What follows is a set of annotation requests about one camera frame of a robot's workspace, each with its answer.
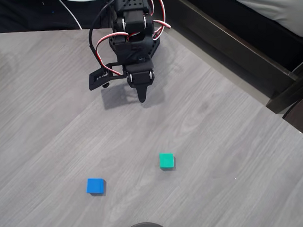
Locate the dark wooden bed frame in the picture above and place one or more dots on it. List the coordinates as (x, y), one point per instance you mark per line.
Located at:
(243, 47)

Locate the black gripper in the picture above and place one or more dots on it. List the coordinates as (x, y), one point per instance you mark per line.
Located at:
(140, 78)

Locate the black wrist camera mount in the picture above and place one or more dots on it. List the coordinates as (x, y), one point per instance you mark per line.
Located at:
(93, 81)

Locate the white mattress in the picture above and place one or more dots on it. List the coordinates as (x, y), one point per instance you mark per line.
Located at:
(277, 10)

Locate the green cube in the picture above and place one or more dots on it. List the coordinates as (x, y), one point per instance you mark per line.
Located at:
(166, 161)

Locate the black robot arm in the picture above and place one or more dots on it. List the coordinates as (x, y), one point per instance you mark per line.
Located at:
(134, 20)

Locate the blue cube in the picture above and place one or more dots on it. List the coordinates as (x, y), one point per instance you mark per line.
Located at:
(95, 186)

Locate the dark round chair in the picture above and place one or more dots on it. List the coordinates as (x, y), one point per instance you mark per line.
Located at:
(300, 116)

